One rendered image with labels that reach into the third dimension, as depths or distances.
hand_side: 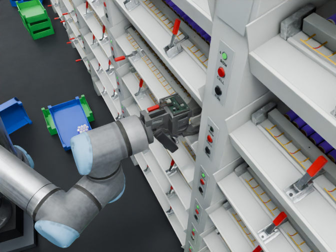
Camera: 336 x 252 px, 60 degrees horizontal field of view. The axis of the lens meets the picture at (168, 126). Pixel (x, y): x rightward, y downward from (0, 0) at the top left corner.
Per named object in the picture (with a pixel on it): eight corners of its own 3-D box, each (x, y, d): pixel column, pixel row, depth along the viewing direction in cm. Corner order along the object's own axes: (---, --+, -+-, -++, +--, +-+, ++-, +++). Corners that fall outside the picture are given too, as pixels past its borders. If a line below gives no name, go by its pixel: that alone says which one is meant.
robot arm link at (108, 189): (79, 200, 77) (67, 173, 69) (107, 169, 84) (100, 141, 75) (106, 217, 74) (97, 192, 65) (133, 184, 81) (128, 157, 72)
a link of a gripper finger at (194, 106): (214, 89, 76) (186, 104, 72) (211, 106, 80) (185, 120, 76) (206, 83, 77) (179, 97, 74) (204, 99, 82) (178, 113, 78)
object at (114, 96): (126, 124, 164) (115, 111, 152) (92, 65, 199) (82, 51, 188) (156, 105, 164) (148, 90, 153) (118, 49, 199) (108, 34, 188)
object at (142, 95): (195, 193, 95) (184, 178, 83) (125, 83, 130) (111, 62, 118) (246, 159, 95) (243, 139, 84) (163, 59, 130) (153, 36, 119)
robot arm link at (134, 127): (134, 162, 70) (119, 135, 75) (152, 155, 71) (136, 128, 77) (130, 139, 63) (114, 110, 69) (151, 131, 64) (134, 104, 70)
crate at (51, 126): (51, 135, 194) (47, 128, 188) (44, 116, 206) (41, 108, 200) (94, 120, 203) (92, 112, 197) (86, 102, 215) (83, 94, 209)
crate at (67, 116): (95, 139, 192) (94, 135, 185) (65, 151, 186) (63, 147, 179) (79, 101, 200) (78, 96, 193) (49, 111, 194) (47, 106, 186)
